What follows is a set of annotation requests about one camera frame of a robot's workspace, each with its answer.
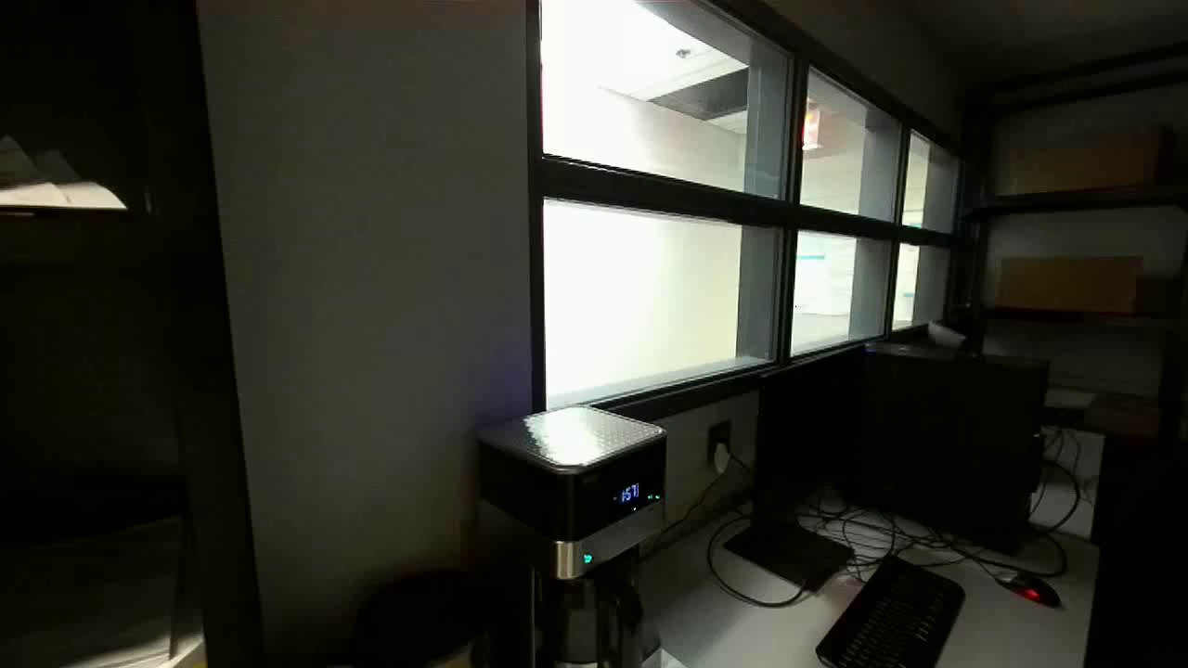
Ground black silver coffeemaker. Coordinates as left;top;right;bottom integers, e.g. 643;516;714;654
470;405;672;668

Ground black computer monitor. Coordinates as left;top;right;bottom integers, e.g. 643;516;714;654
856;343;1054;558
720;344;874;596

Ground dark glass carafe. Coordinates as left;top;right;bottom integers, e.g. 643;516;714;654
530;577;657;668

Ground black keyboard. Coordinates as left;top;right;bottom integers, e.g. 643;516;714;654
813;552;968;668

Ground flat cardboard box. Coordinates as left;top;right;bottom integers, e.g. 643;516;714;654
990;254;1143;318

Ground dark cabinet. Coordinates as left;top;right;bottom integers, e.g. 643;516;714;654
0;0;266;668

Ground dark metal shelf rack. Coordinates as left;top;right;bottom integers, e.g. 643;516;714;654
963;45;1188;668

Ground black mouse with red light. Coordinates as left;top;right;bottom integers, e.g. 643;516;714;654
1008;572;1067;613

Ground large cardboard box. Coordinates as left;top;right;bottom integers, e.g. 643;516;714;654
1006;125;1176;196

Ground white paper sheet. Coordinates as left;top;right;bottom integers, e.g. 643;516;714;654
0;133;132;216

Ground black window frame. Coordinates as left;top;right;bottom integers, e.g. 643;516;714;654
527;0;968;422

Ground wall power outlet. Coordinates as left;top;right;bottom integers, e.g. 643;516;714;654
704;417;740;478

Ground black power cable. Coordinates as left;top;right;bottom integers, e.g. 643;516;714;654
700;463;813;613

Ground tangled desk cables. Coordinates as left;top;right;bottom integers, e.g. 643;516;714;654
799;422;1091;587

